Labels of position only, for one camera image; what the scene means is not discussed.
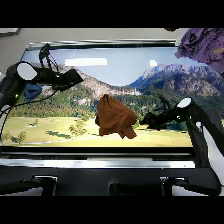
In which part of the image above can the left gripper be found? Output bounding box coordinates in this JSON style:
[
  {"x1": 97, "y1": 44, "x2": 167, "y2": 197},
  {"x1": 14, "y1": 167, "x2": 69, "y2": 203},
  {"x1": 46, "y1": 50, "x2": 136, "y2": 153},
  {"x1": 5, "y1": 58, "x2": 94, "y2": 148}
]
[{"x1": 49, "y1": 68, "x2": 85, "y2": 92}]

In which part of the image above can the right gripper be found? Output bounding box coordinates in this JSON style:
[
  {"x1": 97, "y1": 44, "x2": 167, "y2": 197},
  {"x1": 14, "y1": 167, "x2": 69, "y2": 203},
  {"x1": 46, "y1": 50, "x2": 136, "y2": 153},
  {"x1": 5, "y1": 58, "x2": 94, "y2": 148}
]
[{"x1": 139, "y1": 111, "x2": 168, "y2": 131}]

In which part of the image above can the brown garment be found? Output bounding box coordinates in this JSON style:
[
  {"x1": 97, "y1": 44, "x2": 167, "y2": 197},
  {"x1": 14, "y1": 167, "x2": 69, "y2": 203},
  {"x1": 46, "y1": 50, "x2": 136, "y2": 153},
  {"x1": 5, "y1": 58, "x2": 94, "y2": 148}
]
[{"x1": 94, "y1": 93, "x2": 138, "y2": 140}]

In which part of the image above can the blue garment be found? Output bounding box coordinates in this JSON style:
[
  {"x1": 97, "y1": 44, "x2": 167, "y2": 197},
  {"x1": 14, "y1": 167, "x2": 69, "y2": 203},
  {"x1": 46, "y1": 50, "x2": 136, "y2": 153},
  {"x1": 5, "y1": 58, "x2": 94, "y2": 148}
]
[{"x1": 23, "y1": 83, "x2": 44, "y2": 102}]

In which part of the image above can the purple patterned garment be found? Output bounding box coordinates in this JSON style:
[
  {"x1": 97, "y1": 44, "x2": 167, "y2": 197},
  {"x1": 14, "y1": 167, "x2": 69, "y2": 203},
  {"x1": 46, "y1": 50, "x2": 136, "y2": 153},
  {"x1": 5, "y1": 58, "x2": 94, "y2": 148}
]
[{"x1": 173, "y1": 27, "x2": 224, "y2": 74}]

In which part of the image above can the black cable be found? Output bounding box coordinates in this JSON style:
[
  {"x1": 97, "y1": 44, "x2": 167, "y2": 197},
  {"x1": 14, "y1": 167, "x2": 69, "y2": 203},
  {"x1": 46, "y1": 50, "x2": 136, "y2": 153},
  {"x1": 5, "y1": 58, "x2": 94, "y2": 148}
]
[{"x1": 0, "y1": 89, "x2": 60, "y2": 142}]

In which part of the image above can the silver frame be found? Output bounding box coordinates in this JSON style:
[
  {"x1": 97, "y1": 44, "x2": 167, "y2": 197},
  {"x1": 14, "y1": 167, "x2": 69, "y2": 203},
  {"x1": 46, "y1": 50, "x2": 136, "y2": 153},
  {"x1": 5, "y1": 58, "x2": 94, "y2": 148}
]
[{"x1": 0, "y1": 151, "x2": 224, "y2": 197}]

